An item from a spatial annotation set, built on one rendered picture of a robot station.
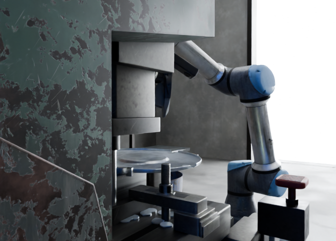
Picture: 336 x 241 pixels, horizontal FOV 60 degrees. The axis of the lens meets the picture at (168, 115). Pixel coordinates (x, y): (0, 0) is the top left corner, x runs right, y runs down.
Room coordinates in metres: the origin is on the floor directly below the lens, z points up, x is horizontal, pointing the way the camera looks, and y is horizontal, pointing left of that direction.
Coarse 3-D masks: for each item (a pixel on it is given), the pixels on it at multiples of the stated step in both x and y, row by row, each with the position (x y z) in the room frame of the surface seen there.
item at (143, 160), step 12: (120, 156) 0.71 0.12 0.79; (132, 156) 0.72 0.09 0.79; (144, 156) 0.72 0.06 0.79; (156, 156) 0.72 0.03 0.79; (168, 156) 0.76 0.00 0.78; (180, 156) 0.77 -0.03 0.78; (192, 156) 0.77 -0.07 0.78; (144, 168) 0.61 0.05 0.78; (156, 168) 0.61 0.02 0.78; (180, 168) 0.61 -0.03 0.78
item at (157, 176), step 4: (156, 172) 0.69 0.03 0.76; (160, 172) 0.70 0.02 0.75; (148, 176) 0.68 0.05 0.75; (152, 176) 0.68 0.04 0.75; (156, 176) 0.69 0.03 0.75; (160, 176) 0.70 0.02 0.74; (148, 180) 0.68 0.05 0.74; (152, 180) 0.68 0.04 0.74; (156, 180) 0.69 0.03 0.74; (160, 180) 0.70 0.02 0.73; (148, 184) 0.68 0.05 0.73; (152, 184) 0.68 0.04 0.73; (156, 184) 0.69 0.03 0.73
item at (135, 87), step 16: (112, 64) 0.54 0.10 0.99; (112, 80) 0.54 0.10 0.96; (128, 80) 0.57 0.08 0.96; (144, 80) 0.61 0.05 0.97; (112, 96) 0.54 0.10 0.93; (128, 96) 0.57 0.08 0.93; (144, 96) 0.61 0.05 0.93; (112, 112) 0.54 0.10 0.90; (128, 112) 0.57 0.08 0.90; (144, 112) 0.61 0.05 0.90
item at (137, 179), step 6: (120, 174) 0.56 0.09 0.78; (138, 174) 0.60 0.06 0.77; (144, 174) 0.61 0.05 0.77; (120, 180) 0.55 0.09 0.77; (126, 180) 0.57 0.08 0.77; (132, 180) 0.58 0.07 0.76; (138, 180) 0.60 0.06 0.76; (144, 180) 0.61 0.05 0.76; (120, 186) 0.55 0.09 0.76; (126, 186) 0.57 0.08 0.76; (132, 186) 0.58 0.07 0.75; (120, 192) 0.55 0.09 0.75; (126, 192) 0.57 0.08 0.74; (120, 198) 0.55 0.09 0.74
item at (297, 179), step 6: (282, 174) 0.65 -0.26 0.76; (288, 174) 0.65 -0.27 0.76; (276, 180) 0.61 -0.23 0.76; (282, 180) 0.60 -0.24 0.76; (288, 180) 0.60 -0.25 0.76; (294, 180) 0.59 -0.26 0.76; (300, 180) 0.59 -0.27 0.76; (306, 180) 0.60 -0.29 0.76; (282, 186) 0.60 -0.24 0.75; (288, 186) 0.59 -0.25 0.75; (294, 186) 0.59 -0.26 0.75; (300, 186) 0.58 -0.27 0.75; (288, 192) 0.62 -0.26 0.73; (294, 192) 0.61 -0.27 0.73; (294, 198) 0.61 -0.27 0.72
